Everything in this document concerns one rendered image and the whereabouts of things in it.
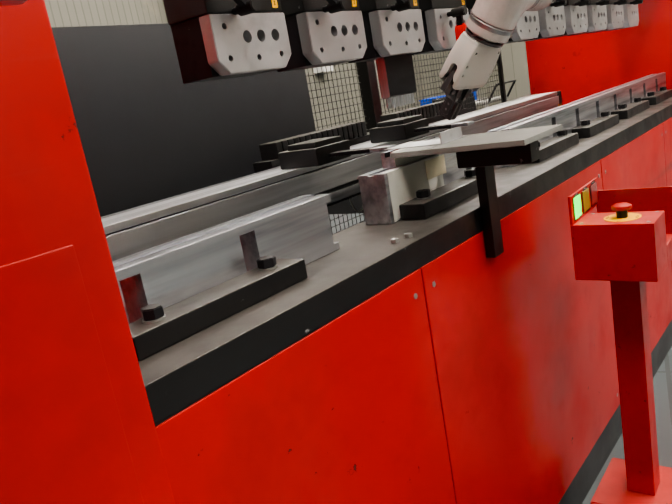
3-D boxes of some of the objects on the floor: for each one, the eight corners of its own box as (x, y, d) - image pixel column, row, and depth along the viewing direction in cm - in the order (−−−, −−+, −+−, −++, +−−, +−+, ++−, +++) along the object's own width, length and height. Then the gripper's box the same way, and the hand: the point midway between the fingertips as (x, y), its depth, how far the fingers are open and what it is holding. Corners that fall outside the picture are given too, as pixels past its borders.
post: (414, 367, 271) (329, -174, 226) (404, 366, 275) (318, -168, 229) (421, 362, 275) (338, -171, 230) (410, 361, 278) (326, -166, 233)
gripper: (476, 41, 115) (434, 130, 126) (525, 40, 124) (482, 123, 136) (447, 20, 119) (409, 109, 130) (497, 20, 128) (457, 103, 139)
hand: (450, 107), depth 131 cm, fingers closed
